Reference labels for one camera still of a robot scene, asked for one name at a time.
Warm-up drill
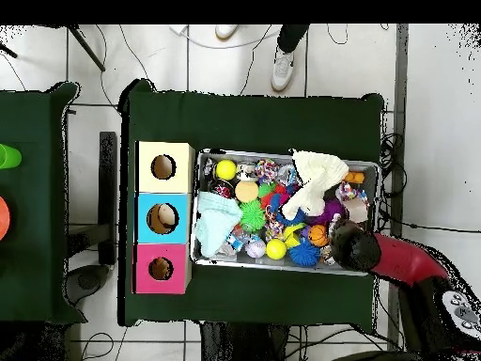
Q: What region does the purple spiky ball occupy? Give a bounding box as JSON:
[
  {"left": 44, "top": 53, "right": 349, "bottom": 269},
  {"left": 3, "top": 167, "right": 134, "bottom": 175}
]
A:
[{"left": 307, "top": 196, "right": 347, "bottom": 227}]

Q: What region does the plain wooden block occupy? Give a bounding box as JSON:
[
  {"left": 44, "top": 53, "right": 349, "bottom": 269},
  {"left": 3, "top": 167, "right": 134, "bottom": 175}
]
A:
[{"left": 345, "top": 198, "right": 371, "bottom": 225}]

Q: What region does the wooden box with three holes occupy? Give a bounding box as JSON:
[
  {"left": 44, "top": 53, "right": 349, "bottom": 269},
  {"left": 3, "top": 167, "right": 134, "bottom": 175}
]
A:
[{"left": 133, "top": 140, "right": 196, "bottom": 295}]

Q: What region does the cream knitted cloth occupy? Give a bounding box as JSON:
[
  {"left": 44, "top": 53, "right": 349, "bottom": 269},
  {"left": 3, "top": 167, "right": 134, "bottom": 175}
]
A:
[{"left": 281, "top": 149, "right": 350, "bottom": 221}]

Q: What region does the clear mesh bin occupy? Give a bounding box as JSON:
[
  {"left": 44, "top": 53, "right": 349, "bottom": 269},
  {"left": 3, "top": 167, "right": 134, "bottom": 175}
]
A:
[{"left": 190, "top": 148, "right": 380, "bottom": 277}]

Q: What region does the orange foam disc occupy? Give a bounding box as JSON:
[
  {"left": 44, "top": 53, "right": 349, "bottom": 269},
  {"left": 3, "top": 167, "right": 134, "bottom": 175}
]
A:
[{"left": 233, "top": 180, "right": 260, "bottom": 204}]

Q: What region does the dark green table cloth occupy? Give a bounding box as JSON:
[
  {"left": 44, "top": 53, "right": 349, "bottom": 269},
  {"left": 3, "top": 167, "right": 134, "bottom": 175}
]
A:
[
  {"left": 118, "top": 78, "right": 386, "bottom": 332},
  {"left": 0, "top": 81, "right": 80, "bottom": 324}
]

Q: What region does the mint green cloth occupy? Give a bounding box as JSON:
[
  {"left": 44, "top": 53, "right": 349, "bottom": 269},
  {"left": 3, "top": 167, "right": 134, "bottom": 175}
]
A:
[{"left": 194, "top": 191, "right": 244, "bottom": 260}]

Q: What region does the orange toy basketball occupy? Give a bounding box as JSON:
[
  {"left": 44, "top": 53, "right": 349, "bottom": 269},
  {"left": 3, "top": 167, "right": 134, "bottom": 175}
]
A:
[{"left": 307, "top": 224, "right": 331, "bottom": 248}]

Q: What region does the green cup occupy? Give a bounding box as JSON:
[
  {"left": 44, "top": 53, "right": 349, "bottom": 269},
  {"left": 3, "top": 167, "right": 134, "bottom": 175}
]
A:
[{"left": 0, "top": 142, "right": 23, "bottom": 170}]

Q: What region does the blue spiky ball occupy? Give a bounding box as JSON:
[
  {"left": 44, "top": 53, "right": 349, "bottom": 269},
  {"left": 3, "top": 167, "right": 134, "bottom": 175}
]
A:
[{"left": 288, "top": 240, "right": 322, "bottom": 268}]

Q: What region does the yellow ball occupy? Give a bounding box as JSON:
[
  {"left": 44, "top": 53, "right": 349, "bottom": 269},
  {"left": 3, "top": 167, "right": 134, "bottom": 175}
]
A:
[
  {"left": 215, "top": 158, "right": 239, "bottom": 181},
  {"left": 266, "top": 238, "right": 289, "bottom": 261}
]

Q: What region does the silver soda can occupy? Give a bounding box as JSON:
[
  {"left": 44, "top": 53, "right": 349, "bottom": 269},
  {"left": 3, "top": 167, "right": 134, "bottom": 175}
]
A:
[{"left": 236, "top": 161, "right": 259, "bottom": 184}]

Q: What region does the black tripod leg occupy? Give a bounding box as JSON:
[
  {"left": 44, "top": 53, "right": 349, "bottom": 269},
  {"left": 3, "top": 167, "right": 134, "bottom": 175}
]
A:
[{"left": 63, "top": 24, "right": 106, "bottom": 72}]

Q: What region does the green spiky ball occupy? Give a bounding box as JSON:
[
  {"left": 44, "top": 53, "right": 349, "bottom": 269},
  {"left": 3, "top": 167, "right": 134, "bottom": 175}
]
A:
[{"left": 240, "top": 198, "right": 268, "bottom": 231}]

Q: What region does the person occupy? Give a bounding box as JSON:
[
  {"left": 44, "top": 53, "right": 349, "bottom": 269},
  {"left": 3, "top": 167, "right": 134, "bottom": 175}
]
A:
[{"left": 213, "top": 24, "right": 311, "bottom": 93}]

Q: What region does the orange round object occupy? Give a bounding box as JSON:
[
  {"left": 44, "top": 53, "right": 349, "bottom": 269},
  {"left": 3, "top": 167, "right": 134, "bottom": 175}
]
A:
[{"left": 0, "top": 195, "right": 12, "bottom": 242}]

